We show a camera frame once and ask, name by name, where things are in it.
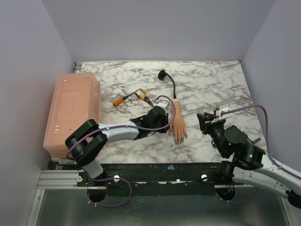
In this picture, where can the dark metal bracket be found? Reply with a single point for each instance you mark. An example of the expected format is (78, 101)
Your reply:
(256, 140)

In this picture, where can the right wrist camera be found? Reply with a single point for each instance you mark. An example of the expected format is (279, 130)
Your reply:
(221, 111)

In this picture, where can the black mounting rail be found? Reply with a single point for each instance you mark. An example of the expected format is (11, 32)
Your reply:
(153, 179)

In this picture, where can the yellow handled pliers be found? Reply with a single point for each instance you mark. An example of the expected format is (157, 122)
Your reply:
(142, 95)

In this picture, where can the pink plastic storage box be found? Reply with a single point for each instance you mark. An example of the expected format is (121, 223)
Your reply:
(77, 98)

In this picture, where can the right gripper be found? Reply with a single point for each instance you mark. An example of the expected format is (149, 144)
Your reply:
(208, 124)

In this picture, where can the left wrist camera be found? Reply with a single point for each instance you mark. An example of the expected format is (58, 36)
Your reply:
(164, 104)

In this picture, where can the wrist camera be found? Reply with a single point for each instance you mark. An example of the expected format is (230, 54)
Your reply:
(221, 111)
(164, 104)

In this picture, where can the orange handled screwdriver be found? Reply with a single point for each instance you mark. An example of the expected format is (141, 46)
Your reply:
(119, 101)

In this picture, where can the mannequin practice hand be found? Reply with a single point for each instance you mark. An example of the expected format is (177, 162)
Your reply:
(178, 126)

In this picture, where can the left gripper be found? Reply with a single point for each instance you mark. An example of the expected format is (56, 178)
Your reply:
(165, 119)

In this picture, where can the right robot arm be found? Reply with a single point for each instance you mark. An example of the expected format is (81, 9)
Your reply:
(248, 164)

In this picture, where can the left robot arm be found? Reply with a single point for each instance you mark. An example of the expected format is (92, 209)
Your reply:
(85, 143)

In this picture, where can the clear nail polish bottle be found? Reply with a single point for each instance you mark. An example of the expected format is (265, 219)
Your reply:
(200, 111)

